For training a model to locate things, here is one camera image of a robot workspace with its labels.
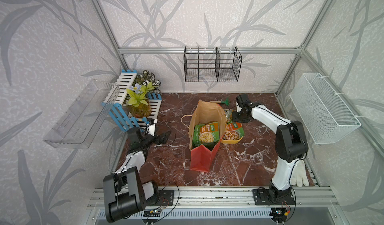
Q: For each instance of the blue white wooden crate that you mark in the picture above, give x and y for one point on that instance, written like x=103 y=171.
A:
x=121 y=115

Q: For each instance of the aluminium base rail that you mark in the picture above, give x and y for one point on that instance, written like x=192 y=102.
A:
x=242 y=197

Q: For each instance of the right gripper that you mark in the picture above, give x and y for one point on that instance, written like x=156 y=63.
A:
x=234 y=116

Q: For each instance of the yellow green soup packet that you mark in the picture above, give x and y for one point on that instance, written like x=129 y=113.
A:
x=206 y=135

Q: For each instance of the black wire basket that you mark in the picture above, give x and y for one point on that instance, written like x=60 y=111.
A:
x=212 y=65

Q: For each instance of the potted artificial plant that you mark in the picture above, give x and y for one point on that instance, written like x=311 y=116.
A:
x=137 y=100

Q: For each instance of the red paper bag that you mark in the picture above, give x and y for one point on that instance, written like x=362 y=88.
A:
x=205 y=112

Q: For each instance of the yellow plastic tray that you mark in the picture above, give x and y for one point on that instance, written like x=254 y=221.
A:
x=229 y=142

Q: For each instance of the green toy rake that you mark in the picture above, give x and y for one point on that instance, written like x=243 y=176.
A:
x=225 y=102

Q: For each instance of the white wire basket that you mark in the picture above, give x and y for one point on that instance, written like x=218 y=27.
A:
x=327 y=117

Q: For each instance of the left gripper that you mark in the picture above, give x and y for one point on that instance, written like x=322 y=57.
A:
x=161 y=140

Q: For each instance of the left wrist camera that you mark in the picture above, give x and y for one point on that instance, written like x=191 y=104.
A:
x=152 y=126

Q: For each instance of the red green cereal packet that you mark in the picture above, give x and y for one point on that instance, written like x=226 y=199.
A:
x=234 y=132

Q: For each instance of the white work glove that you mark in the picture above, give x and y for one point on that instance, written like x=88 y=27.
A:
x=299 y=175

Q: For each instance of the clear acrylic shelf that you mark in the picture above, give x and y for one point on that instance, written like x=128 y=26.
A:
x=79 y=125

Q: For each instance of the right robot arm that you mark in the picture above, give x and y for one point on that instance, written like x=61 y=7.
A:
x=291 y=147

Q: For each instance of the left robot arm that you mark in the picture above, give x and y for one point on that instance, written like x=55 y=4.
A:
x=124 y=192

